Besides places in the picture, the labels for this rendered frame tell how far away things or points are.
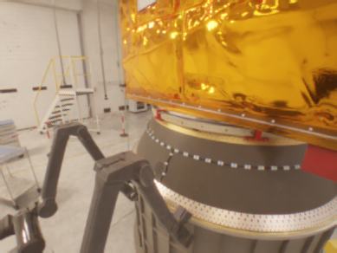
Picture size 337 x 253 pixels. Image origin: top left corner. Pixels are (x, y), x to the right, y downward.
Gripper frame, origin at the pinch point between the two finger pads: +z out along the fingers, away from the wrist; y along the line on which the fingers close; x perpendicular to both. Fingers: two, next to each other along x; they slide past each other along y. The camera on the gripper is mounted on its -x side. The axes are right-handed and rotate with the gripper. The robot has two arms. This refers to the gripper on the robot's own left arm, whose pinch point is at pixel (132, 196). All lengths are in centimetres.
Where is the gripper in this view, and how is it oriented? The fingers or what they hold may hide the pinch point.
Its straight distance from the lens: 123.6
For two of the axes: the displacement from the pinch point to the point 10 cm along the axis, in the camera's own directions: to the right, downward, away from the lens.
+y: -7.3, -2.1, 6.5
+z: 3.4, 7.1, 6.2
